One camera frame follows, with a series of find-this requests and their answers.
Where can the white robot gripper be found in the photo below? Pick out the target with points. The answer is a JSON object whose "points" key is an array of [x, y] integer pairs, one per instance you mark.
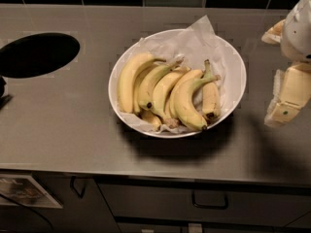
{"points": [[297, 33]]}

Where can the white round bowl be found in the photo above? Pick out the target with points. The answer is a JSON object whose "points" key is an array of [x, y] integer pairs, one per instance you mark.
{"points": [[194, 45]]}

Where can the right short yellow banana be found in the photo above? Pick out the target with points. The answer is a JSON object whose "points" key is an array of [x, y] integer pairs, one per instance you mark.
{"points": [[211, 101]]}

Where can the yellow banana behind front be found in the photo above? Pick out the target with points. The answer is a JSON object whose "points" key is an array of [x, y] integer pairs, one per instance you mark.
{"points": [[192, 74]]}

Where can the front curved yellow banana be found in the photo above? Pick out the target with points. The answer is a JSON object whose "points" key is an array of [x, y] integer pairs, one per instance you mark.
{"points": [[186, 111]]}

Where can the yellow banana dark tip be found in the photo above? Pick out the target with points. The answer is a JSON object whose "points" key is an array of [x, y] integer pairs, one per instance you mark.
{"points": [[148, 84]]}

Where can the small bottom yellow banana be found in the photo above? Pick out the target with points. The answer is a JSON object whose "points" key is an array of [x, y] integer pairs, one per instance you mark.
{"points": [[151, 118]]}

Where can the leftmost yellow banana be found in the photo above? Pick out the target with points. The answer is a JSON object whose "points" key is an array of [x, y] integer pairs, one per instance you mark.
{"points": [[130, 71]]}

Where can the thin hidden yellow banana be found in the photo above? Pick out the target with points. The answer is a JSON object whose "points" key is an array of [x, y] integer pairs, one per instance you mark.
{"points": [[139, 79]]}

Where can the white paper liner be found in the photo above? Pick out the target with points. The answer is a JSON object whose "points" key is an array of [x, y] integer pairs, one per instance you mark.
{"points": [[177, 83]]}

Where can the grey drawer front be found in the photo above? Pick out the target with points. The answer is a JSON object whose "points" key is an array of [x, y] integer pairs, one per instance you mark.
{"points": [[175, 204]]}

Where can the black round counter hole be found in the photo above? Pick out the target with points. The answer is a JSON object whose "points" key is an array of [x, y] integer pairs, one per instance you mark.
{"points": [[37, 55]]}

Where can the magazine on cabinet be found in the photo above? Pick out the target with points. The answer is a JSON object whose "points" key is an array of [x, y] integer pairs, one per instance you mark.
{"points": [[26, 190]]}

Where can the black drawer handle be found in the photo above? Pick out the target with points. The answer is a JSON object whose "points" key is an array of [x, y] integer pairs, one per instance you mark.
{"points": [[209, 200]]}

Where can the black cabinet door handle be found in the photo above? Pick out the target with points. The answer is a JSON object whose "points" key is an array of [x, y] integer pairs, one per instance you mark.
{"points": [[78, 186]]}

